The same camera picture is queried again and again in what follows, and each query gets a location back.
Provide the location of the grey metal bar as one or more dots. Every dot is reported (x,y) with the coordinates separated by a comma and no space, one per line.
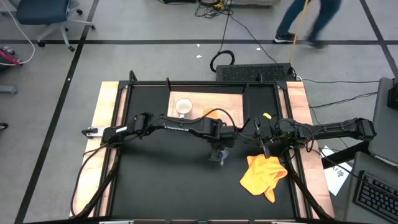
(7,90)

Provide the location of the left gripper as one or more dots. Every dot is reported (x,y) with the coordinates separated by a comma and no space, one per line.
(224,135)

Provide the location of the silver metal bracket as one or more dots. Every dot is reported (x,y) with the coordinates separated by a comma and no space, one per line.
(116,222)

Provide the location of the grey desk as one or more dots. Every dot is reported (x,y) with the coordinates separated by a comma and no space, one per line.
(357,161)

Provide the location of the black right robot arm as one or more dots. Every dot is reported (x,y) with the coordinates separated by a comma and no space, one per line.
(339,130)

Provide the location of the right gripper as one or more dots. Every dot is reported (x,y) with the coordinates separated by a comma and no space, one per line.
(275,135)

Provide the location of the white paper sheet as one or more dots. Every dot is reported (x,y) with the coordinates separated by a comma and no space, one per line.
(337,183)

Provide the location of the black rounded object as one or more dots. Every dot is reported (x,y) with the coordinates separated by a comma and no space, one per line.
(3,126)

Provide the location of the yellow cloth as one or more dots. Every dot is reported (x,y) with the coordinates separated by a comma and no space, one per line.
(261,175)

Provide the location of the person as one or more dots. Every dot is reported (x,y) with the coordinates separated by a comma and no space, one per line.
(292,18)

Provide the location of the black metal table frame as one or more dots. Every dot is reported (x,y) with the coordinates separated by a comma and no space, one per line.
(202,83)

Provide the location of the black perforated computer case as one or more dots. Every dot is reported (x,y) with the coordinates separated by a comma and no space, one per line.
(252,73)

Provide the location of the black monitor mount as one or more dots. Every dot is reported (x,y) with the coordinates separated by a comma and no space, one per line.
(393,96)

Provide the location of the yellow tape tag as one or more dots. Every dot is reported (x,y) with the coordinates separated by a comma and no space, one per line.
(267,116)

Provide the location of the blue office chair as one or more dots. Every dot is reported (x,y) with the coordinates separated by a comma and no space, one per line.
(43,9)

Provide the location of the black desk beam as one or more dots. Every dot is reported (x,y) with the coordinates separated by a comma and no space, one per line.
(342,155)

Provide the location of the grey white patterned mug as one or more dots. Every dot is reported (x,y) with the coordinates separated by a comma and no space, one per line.
(183,106)

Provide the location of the black keyboard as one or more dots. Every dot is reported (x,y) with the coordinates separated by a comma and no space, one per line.
(376,196)

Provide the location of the grey equipment box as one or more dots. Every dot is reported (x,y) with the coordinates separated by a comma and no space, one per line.
(255,2)

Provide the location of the clear glass cup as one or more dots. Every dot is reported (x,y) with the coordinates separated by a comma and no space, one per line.
(221,159)

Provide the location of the red black device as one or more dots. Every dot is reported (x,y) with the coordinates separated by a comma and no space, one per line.
(7,57)

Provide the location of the grey computer monitor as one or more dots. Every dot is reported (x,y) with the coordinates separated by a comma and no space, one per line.
(382,130)

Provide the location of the orange mug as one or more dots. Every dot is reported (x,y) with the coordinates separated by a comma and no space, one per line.
(207,111)

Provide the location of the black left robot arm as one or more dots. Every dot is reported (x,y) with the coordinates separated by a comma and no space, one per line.
(174,124)

